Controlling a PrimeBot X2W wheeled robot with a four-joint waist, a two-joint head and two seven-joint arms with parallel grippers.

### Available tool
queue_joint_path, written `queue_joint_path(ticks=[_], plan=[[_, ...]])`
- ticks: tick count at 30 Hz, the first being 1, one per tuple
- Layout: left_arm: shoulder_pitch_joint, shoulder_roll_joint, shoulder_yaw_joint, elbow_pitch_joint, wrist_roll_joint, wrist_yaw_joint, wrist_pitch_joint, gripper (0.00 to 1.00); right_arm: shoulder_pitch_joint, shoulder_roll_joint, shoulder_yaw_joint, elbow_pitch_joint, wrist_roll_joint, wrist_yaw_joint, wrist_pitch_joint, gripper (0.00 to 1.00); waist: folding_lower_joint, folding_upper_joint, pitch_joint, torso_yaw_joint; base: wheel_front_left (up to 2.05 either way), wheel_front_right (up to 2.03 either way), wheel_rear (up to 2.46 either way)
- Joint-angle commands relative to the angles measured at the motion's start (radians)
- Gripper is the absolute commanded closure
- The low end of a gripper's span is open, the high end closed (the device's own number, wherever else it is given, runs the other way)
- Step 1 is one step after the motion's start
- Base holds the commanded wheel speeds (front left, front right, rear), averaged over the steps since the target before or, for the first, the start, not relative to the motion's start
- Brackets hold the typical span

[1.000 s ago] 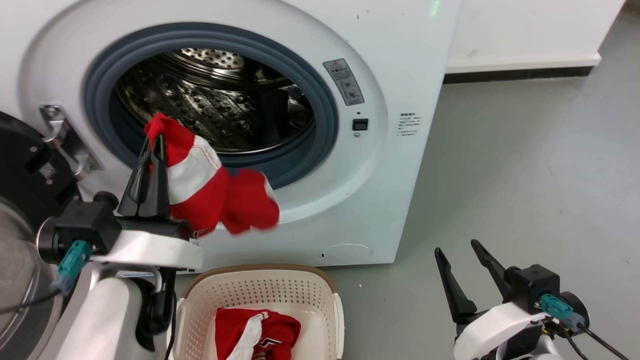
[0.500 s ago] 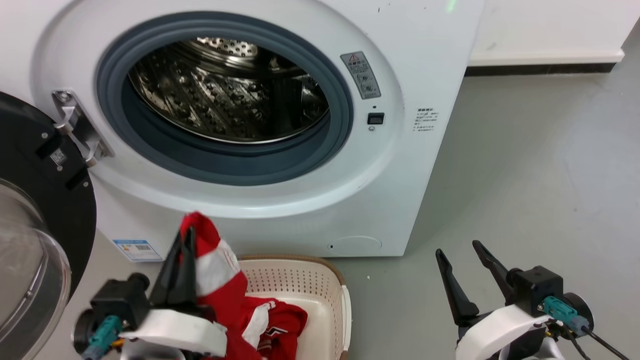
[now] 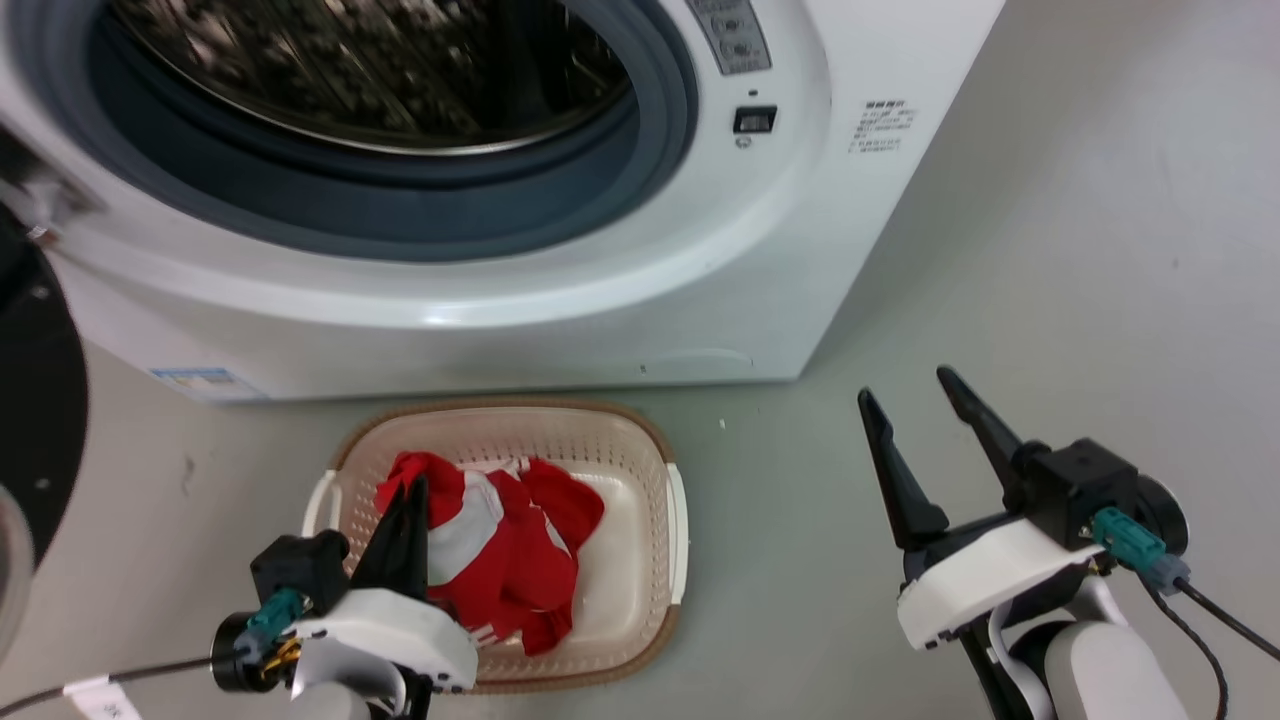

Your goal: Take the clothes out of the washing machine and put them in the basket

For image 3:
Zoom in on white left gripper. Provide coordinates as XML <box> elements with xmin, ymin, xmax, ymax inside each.
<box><xmin>285</xmin><ymin>476</ymin><xmax>479</xmax><ymax>696</ymax></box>

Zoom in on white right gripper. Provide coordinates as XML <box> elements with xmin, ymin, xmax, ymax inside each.
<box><xmin>858</xmin><ymin>366</ymin><xmax>1101</xmax><ymax>651</ymax></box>

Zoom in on red and white garment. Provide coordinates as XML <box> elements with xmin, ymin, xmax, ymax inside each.
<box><xmin>375</xmin><ymin>452</ymin><xmax>606</xmax><ymax>656</ymax></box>

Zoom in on cream perforated laundry basket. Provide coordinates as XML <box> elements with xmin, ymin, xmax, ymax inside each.
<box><xmin>303</xmin><ymin>398</ymin><xmax>689</xmax><ymax>695</ymax></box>

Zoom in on washing machine door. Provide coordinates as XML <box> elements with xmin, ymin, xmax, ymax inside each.
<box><xmin>0</xmin><ymin>205</ymin><xmax>89</xmax><ymax>661</ymax></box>

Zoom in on blue energy label sticker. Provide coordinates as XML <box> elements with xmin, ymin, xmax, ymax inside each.
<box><xmin>150</xmin><ymin>367</ymin><xmax>263</xmax><ymax>401</ymax></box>

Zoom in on white front-load washing machine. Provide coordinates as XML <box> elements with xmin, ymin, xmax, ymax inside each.
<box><xmin>0</xmin><ymin>0</ymin><xmax>1006</xmax><ymax>403</ymax></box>

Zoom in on teal left cable connector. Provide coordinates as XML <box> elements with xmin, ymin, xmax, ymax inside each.
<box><xmin>235</xmin><ymin>588</ymin><xmax>306</xmax><ymax>651</ymax></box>

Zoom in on teal cable connector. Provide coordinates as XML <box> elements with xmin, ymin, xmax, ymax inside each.
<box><xmin>1090</xmin><ymin>507</ymin><xmax>1191</xmax><ymax>593</ymax></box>
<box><xmin>235</xmin><ymin>588</ymin><xmax>306</xmax><ymax>651</ymax></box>

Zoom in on teal right cable connector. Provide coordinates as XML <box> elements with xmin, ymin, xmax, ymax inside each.
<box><xmin>1090</xmin><ymin>507</ymin><xmax>1191</xmax><ymax>593</ymax></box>

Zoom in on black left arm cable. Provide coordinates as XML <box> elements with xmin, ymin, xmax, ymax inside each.
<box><xmin>0</xmin><ymin>652</ymin><xmax>241</xmax><ymax>717</ymax></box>

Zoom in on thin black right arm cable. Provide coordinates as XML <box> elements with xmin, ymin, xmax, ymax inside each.
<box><xmin>1140</xmin><ymin>578</ymin><xmax>1229</xmax><ymax>720</ymax></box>

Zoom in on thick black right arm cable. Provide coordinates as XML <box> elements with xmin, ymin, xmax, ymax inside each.
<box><xmin>1175</xmin><ymin>578</ymin><xmax>1280</xmax><ymax>663</ymax></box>

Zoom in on white cable tag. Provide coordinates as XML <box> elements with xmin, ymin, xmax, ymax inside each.
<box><xmin>62</xmin><ymin>677</ymin><xmax>143</xmax><ymax>720</ymax></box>

